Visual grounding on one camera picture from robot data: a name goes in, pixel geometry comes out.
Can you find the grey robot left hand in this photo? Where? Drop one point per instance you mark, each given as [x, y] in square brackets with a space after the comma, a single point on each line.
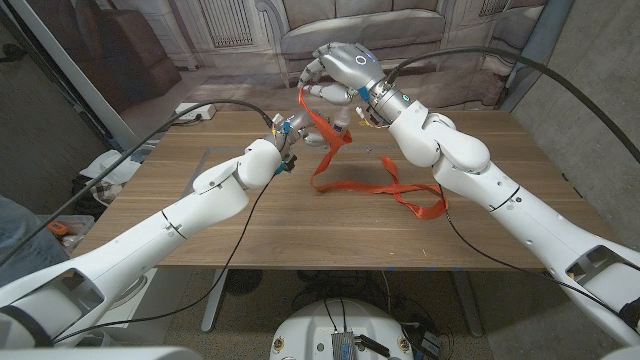
[300, 125]

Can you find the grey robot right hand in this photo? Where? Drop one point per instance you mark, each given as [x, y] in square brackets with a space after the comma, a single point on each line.
[355, 65]

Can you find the white alcohol spray bottle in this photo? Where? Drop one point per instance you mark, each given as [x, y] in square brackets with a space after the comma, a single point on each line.
[342, 120]

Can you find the orange satin ribbon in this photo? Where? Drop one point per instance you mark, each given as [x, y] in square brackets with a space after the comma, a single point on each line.
[375, 188]

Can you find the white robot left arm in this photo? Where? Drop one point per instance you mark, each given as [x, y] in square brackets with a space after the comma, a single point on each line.
[150, 240]

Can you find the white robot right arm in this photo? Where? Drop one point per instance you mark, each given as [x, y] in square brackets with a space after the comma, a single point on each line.
[500, 190]

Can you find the orange hand tool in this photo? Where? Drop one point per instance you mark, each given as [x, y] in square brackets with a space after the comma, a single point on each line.
[57, 228]

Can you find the printed sofa room backdrop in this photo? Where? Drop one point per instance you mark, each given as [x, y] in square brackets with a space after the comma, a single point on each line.
[225, 60]

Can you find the white power strip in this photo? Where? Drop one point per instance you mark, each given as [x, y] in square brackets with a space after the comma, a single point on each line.
[192, 112]

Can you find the dark round floor fan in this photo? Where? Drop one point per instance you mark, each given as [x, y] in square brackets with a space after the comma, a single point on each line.
[242, 281]

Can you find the blue-grey rolled backdrop edge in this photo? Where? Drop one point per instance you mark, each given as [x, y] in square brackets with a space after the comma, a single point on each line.
[542, 30]

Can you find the white table leg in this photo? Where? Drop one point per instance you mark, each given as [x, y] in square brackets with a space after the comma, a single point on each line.
[215, 300]

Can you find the white crumpled cloth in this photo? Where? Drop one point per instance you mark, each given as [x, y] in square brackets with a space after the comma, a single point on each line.
[107, 167]

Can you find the white robot torso base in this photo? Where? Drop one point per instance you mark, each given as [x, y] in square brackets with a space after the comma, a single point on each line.
[310, 330]

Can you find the dark plaid fabric bag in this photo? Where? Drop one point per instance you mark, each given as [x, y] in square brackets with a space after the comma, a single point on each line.
[95, 195]

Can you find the metal finned module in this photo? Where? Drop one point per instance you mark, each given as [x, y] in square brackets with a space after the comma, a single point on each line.
[343, 346]

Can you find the clear plastic bin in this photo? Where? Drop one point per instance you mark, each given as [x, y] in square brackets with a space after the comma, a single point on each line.
[80, 225]

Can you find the grey table leg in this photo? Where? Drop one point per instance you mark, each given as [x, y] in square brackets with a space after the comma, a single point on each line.
[470, 305]

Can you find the person leg in jeans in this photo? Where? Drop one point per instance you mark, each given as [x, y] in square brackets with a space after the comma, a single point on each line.
[25, 240]

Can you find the white robot chest shell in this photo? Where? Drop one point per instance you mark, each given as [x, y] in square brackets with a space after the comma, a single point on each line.
[100, 354]

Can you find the white slanted backdrop frame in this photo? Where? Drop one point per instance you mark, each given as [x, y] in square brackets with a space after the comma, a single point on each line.
[65, 60]

